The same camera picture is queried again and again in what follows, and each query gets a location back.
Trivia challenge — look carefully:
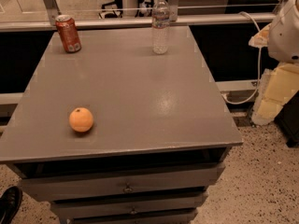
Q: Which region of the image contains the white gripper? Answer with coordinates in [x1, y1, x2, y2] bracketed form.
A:
[249, 0, 299, 125]

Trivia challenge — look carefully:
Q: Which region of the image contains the red coke can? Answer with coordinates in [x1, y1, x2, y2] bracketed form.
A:
[55, 15, 81, 53]

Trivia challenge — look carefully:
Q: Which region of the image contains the clear plastic water bottle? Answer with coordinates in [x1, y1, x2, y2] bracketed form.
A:
[151, 0, 170, 54]

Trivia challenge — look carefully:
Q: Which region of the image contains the middle grey drawer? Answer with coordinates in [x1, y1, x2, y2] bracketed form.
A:
[51, 189, 207, 218]

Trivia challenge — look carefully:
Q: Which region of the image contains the grey drawer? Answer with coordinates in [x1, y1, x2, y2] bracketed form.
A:
[72, 208, 197, 224]
[51, 189, 207, 218]
[20, 162, 225, 202]

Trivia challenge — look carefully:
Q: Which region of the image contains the grey drawer cabinet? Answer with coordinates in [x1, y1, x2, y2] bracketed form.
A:
[0, 25, 244, 224]

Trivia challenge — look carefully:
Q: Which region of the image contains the orange fruit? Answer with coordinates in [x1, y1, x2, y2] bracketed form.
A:
[69, 107, 93, 133]

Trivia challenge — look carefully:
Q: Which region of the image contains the bottom grey drawer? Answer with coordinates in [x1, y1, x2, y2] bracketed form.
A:
[72, 208, 197, 224]

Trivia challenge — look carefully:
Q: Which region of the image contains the top grey drawer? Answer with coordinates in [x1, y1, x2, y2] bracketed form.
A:
[20, 162, 225, 202]

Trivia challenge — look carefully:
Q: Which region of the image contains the black shoe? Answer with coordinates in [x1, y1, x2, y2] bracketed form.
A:
[0, 186, 22, 224]

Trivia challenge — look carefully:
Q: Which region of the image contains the white cable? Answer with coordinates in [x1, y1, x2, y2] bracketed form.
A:
[221, 11, 263, 105]

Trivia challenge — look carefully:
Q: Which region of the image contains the metal window rail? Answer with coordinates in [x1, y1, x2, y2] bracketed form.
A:
[0, 12, 276, 33]

